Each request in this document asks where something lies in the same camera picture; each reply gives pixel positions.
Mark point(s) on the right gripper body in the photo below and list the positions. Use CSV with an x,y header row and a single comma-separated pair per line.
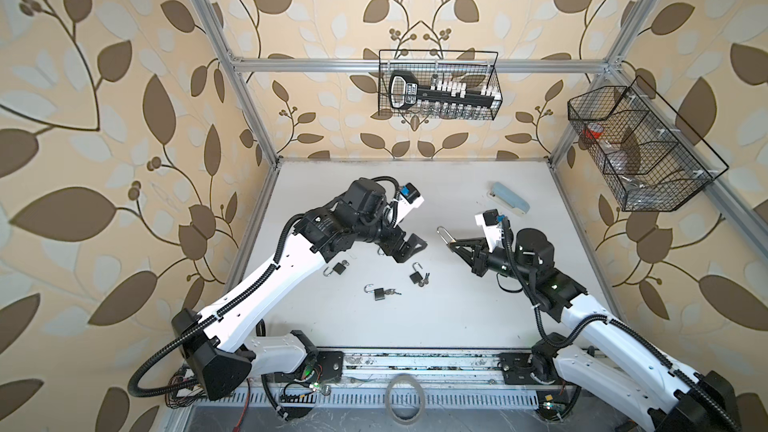
x,y
482,257

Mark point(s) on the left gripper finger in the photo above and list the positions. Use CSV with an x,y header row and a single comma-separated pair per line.
x,y
411,247
393,250

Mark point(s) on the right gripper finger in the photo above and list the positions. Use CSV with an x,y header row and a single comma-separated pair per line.
x,y
469,255
469,245

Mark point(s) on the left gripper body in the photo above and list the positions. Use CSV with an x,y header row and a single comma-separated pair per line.
x,y
392,236

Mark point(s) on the black padlock with keys middle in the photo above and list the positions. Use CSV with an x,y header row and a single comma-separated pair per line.
x,y
419,276

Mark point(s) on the black padlock with keys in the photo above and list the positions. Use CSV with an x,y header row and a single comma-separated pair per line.
x,y
419,276
380,293

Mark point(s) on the brass padlock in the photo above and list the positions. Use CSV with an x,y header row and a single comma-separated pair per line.
x,y
445,236

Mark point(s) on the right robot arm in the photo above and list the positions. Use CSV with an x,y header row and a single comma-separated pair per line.
x,y
586,345

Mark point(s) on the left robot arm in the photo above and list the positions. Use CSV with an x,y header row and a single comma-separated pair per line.
x,y
213,340

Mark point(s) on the black padlock with keys bottom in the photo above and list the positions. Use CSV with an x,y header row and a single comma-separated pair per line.
x,y
380,293

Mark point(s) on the black padlock left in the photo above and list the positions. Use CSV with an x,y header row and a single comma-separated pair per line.
x,y
338,268

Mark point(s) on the light blue stapler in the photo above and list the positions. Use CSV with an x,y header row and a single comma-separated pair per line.
x,y
509,199

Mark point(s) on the black tool rack in basket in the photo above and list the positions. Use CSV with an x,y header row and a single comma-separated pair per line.
x,y
404,92

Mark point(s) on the red cap in basket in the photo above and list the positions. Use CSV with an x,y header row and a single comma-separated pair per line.
x,y
593,131

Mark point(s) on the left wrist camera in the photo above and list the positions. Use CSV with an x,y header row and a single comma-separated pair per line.
x,y
407,198

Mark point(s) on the back wire basket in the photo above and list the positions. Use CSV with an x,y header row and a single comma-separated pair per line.
x,y
475,68

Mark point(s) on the wire basket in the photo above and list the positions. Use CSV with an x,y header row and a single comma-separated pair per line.
x,y
475,68
652,158

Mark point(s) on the right wire basket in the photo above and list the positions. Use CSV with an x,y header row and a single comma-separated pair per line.
x,y
652,158

